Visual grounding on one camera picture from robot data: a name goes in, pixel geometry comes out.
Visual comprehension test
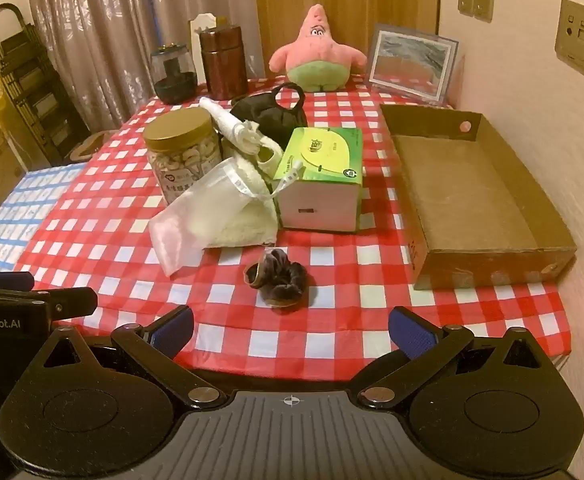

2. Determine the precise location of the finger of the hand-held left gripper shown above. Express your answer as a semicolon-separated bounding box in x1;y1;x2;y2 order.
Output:
42;287;98;321

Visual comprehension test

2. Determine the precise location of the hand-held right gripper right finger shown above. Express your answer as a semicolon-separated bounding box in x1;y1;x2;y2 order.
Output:
358;306;548;408

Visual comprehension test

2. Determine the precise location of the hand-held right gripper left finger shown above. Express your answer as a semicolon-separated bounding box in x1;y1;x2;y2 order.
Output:
36;304;227;408

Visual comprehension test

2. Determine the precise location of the white sheer drawstring pouch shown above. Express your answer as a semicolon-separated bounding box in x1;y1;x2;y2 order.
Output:
148;157;305;277

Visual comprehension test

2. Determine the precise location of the dark brown scrunchie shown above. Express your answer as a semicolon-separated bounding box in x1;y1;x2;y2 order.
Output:
243;249;311;308

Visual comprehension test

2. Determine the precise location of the brown cardboard box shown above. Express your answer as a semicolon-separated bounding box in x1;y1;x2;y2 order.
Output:
379;103;578;292

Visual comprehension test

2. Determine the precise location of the white and blue face mask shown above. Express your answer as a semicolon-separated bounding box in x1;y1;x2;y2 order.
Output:
199;97;265;157

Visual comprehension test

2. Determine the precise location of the black cloth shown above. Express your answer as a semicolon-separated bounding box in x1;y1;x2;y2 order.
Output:
229;82;309;151

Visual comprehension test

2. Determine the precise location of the blue checkered cloth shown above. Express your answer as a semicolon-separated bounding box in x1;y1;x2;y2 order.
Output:
0;162;90;273

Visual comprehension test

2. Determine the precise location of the nut jar with gold lid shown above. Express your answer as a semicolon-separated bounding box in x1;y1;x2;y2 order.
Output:
143;108;223;206

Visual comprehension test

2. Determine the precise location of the green tissue box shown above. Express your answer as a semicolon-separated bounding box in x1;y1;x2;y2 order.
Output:
273;127;363;233

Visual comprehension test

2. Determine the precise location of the black folding rack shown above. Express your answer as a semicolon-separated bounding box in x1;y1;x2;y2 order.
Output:
0;2;92;168

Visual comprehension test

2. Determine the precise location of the dark glass jar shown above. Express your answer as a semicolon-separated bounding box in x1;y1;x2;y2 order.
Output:
151;42;197;106

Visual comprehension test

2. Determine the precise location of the beige patterned curtain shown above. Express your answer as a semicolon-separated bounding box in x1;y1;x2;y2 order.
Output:
22;0;265;133

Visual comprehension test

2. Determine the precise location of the brown wooden canister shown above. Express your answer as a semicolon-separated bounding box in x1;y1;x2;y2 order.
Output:
199;24;249;101

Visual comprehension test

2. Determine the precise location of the pink starfish plush toy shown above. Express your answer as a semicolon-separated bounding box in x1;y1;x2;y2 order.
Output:
269;4;367;93

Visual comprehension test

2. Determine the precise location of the white wooden chair back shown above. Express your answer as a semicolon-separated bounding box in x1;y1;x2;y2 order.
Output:
188;12;230;83

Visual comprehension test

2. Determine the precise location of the clear acrylic picture frame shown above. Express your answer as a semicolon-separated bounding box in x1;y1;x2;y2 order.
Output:
368;23;460;106

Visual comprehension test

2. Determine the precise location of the gold wall socket plate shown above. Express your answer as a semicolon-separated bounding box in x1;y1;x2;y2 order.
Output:
554;0;584;79

